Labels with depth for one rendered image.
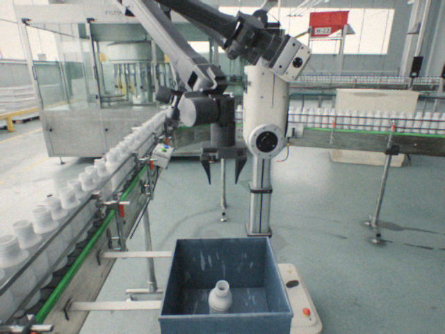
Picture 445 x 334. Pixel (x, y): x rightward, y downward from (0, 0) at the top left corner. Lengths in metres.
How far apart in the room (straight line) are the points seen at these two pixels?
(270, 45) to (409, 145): 1.94
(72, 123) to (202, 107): 4.40
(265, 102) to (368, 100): 3.82
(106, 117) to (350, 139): 3.53
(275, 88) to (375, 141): 1.62
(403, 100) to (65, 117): 5.21
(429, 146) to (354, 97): 2.29
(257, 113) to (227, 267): 0.62
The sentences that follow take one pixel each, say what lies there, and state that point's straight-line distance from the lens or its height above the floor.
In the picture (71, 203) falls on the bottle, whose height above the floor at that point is 1.13.
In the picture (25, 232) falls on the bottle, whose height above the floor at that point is 1.15.
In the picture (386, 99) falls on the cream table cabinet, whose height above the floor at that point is 1.06.
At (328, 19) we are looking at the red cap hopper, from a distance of 7.61.
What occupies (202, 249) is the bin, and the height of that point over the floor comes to 0.91.
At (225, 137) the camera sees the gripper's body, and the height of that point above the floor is 1.34.
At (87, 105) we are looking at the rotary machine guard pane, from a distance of 4.76.
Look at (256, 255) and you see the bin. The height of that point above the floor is 0.88.
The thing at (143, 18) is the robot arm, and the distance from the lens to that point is 0.79.
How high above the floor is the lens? 1.48
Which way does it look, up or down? 20 degrees down
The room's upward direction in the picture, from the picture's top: straight up
